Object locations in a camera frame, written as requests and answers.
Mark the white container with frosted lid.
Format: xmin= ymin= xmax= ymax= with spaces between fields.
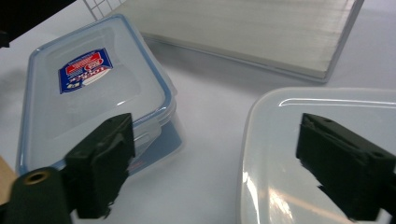
xmin=235 ymin=87 xmax=396 ymax=224

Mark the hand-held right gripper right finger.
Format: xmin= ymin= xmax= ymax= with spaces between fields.
xmin=295 ymin=112 xmax=396 ymax=222

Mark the light wooden board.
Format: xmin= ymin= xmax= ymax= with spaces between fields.
xmin=0 ymin=155 xmax=19 ymax=205

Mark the clear container with blue-rimmed lid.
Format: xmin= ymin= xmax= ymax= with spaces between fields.
xmin=15 ymin=13 xmax=185 ymax=177

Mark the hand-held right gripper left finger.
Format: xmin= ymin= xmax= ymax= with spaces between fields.
xmin=64 ymin=112 xmax=136 ymax=219

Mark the white wire rack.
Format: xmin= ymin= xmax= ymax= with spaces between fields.
xmin=82 ymin=0 xmax=127 ymax=21

